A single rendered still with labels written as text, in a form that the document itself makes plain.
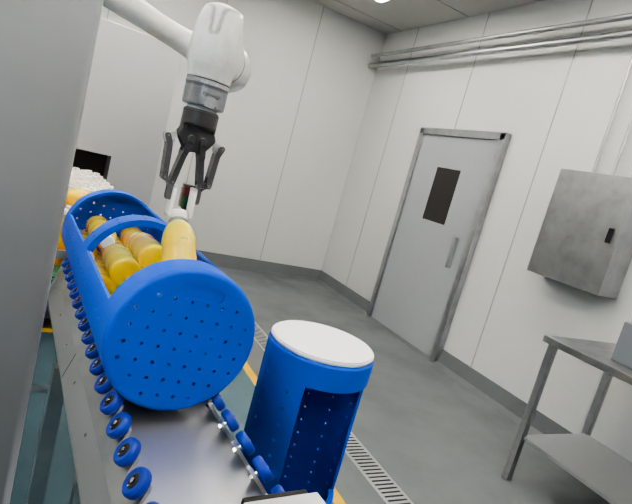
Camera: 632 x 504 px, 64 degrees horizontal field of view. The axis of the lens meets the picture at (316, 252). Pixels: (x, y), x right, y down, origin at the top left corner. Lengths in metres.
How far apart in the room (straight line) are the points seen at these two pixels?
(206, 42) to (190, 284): 0.48
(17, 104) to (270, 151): 6.23
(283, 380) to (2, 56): 1.10
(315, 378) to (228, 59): 0.73
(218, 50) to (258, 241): 5.57
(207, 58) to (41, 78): 0.86
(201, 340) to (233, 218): 5.46
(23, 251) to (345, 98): 6.67
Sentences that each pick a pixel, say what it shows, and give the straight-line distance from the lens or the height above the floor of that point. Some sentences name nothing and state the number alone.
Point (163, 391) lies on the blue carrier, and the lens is 1.01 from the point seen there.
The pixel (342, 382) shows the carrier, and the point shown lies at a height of 0.99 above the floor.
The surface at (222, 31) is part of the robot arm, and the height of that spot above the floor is 1.67.
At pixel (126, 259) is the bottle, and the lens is 1.25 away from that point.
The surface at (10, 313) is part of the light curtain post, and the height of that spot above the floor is 1.36.
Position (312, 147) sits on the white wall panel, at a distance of 6.66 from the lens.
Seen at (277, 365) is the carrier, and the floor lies 0.98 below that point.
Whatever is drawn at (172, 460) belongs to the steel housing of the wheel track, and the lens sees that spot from 0.95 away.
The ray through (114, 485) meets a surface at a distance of 0.90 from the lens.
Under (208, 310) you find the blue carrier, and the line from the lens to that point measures 0.96.
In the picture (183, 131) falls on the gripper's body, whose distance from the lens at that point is 1.11.
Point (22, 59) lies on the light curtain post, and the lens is 0.24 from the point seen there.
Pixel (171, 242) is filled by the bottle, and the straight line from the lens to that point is 1.07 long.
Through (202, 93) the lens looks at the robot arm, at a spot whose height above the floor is 1.55.
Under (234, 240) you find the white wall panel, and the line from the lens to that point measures 6.47.
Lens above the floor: 1.46
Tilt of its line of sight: 9 degrees down
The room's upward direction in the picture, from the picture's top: 15 degrees clockwise
